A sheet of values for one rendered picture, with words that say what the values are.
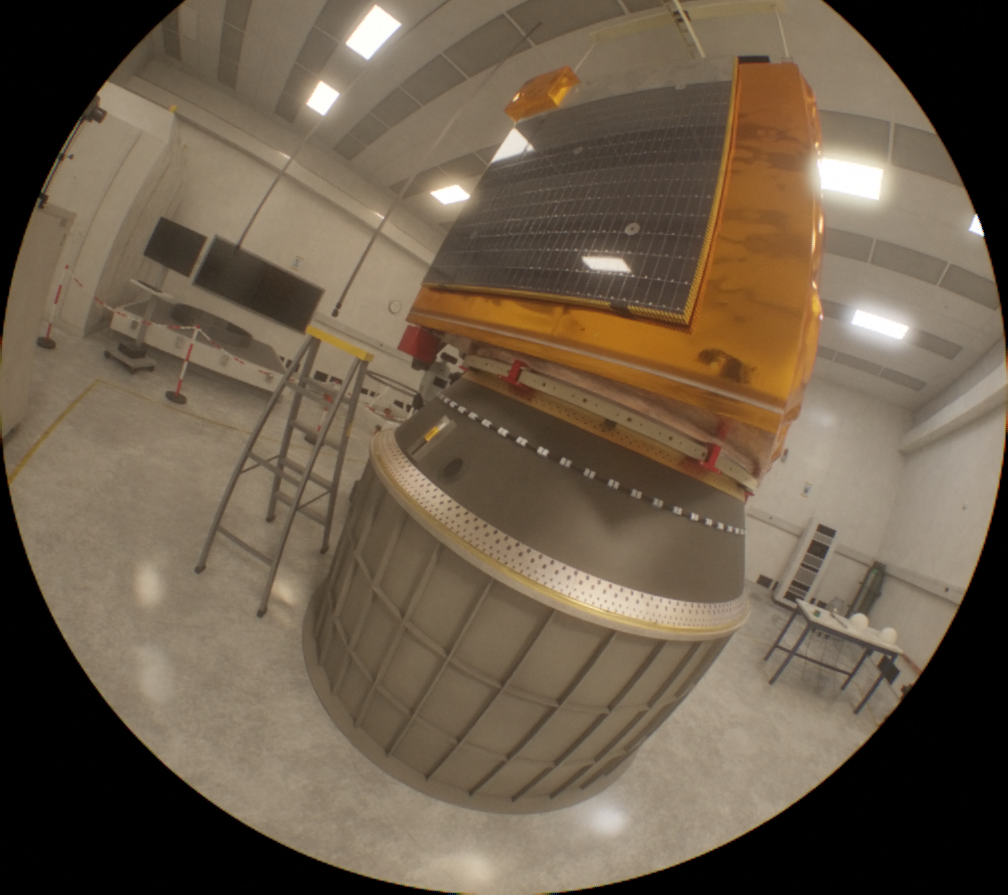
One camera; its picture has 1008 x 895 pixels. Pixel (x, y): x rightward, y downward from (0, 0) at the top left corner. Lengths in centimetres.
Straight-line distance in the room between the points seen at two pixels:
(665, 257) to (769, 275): 30
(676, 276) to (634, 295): 13
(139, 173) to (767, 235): 610
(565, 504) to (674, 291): 67
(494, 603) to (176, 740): 138
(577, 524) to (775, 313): 78
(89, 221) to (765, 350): 635
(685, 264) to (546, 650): 115
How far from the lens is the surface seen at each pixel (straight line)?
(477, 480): 113
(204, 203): 925
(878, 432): 1010
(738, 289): 99
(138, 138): 609
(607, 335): 103
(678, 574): 120
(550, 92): 235
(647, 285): 101
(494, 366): 139
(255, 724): 178
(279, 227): 917
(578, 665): 117
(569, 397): 117
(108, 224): 588
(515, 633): 110
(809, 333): 98
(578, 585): 102
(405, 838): 169
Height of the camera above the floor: 158
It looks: 2 degrees up
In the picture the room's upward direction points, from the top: 24 degrees clockwise
